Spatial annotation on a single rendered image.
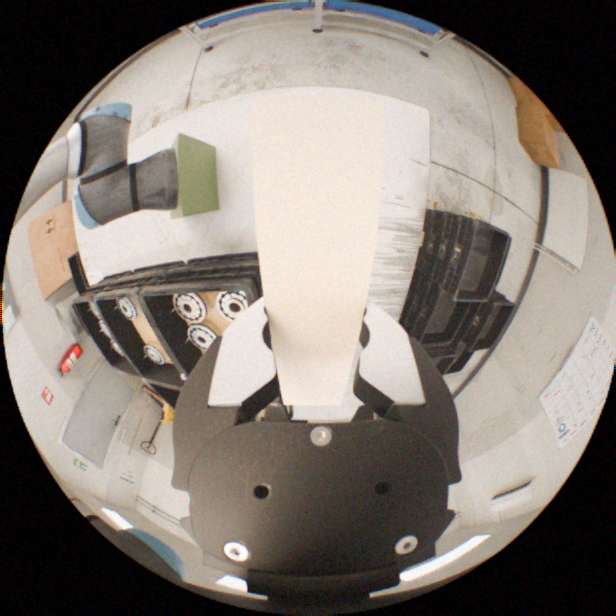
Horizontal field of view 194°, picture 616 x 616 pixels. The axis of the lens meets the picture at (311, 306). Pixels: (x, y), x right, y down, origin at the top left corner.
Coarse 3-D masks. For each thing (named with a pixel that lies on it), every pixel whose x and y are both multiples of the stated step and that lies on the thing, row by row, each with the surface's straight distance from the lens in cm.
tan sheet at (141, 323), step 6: (138, 318) 77; (144, 318) 74; (138, 324) 80; (144, 324) 77; (138, 330) 84; (144, 330) 80; (150, 330) 77; (144, 336) 83; (150, 336) 80; (168, 360) 85
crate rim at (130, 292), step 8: (128, 288) 57; (136, 288) 52; (96, 296) 72; (104, 296) 66; (112, 296) 61; (120, 296) 58; (128, 296) 54; (136, 296) 51; (96, 304) 76; (144, 312) 52; (104, 320) 78; (152, 328) 54; (120, 344) 81; (168, 352) 58; (136, 368) 87; (144, 376) 89; (168, 384) 79
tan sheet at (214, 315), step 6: (210, 294) 49; (216, 294) 48; (210, 300) 50; (216, 306) 50; (210, 312) 52; (216, 312) 51; (210, 318) 54; (216, 318) 53; (222, 318) 52; (216, 324) 54; (222, 324) 53; (228, 324) 52; (222, 330) 55
